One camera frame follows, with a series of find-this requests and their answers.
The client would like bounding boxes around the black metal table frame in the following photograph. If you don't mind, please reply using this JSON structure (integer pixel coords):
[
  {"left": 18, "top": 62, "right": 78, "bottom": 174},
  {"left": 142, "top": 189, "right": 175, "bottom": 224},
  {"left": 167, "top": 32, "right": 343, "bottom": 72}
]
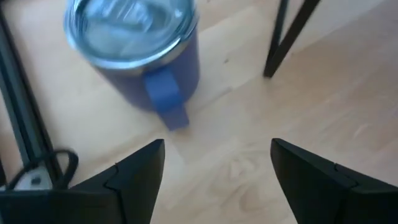
[{"left": 0, "top": 0, "right": 63, "bottom": 190}]

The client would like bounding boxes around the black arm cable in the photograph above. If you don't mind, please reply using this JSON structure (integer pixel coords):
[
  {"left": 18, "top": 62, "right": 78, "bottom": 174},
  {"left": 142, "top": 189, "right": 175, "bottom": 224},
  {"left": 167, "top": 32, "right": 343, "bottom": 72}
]
[{"left": 6, "top": 149, "right": 80, "bottom": 191}]

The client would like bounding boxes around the blue tumbler with clear lid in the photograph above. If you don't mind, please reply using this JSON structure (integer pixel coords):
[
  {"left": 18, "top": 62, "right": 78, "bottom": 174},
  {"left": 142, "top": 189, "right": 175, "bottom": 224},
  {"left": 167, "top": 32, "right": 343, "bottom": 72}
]
[{"left": 63, "top": 0, "right": 200, "bottom": 132}]

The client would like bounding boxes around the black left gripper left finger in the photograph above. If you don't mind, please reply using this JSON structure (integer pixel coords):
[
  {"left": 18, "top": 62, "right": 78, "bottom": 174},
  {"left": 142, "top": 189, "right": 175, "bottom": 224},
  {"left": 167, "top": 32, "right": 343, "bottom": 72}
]
[{"left": 70, "top": 139, "right": 166, "bottom": 224}]

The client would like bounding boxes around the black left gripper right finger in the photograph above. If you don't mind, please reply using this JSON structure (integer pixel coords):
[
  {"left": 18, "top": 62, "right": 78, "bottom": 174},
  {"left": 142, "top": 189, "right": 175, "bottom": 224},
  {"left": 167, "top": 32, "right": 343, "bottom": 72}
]
[{"left": 270, "top": 138, "right": 398, "bottom": 224}]

